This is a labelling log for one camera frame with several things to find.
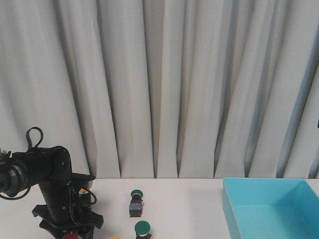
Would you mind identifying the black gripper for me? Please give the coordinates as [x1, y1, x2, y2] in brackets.
[32, 179, 104, 239]

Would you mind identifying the red mushroom push button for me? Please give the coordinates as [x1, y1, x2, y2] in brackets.
[62, 234, 79, 239]

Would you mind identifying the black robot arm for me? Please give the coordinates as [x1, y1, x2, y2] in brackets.
[0, 146, 104, 239]

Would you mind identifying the light blue plastic box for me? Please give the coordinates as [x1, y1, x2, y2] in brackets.
[223, 178, 319, 239]

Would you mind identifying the upright yellow push button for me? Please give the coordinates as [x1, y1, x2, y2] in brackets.
[79, 188, 91, 208]

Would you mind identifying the green push button lying down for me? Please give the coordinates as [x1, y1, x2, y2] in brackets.
[129, 189, 144, 218]

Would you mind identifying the upright green push button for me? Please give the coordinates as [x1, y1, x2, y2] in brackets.
[135, 221, 152, 239]

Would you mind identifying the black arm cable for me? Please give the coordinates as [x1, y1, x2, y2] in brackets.
[0, 126, 98, 225]

